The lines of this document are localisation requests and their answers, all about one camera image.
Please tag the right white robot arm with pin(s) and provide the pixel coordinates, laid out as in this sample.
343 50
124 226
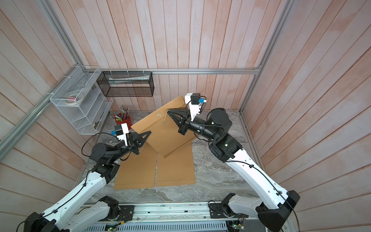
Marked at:
274 204

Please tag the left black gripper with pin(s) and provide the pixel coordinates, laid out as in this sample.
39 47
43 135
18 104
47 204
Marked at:
136 140

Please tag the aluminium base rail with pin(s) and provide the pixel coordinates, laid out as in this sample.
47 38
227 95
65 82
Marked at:
179 213

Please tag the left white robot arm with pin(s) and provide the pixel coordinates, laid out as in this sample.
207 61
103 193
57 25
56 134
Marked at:
105 169

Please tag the brown kraft file bag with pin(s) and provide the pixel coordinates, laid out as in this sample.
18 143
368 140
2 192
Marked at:
138 172

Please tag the horizontal aluminium wall rail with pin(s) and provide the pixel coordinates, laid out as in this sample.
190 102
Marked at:
203 71

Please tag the tape roll on shelf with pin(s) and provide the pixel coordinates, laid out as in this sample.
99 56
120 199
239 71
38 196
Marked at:
72 99

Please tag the bundle of coloured pencils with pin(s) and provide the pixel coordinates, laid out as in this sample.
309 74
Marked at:
123 112

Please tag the red metal pencil bucket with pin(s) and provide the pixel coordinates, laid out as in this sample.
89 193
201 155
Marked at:
119 121

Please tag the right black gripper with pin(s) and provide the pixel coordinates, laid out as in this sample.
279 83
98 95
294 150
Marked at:
182 124

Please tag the black mesh wall basket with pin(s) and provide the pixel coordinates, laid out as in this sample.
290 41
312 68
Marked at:
126 83

